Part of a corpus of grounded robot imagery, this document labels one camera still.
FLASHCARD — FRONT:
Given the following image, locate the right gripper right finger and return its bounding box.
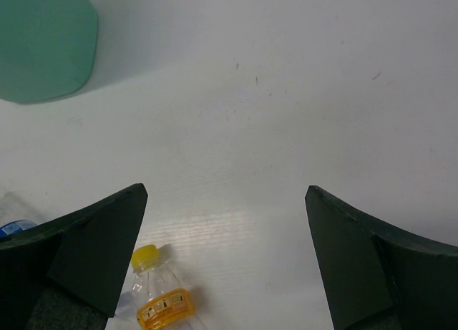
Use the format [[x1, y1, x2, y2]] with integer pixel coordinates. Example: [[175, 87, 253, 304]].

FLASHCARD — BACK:
[[305, 185, 457, 329]]

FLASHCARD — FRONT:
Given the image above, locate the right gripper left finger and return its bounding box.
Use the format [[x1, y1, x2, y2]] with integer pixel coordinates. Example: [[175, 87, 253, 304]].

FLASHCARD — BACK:
[[1, 183, 147, 329]]

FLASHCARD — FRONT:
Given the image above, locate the clear bottle blue label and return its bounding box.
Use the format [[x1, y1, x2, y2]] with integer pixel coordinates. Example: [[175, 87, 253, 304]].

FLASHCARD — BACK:
[[0, 190, 39, 238]]

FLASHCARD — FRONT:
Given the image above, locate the small bottle yellow cap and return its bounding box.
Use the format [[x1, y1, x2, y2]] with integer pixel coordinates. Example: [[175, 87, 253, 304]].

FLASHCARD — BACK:
[[115, 244, 207, 329]]

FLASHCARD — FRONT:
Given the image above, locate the green plastic bin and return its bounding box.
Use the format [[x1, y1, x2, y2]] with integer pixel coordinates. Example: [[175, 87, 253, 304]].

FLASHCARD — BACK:
[[1, 0, 98, 104]]

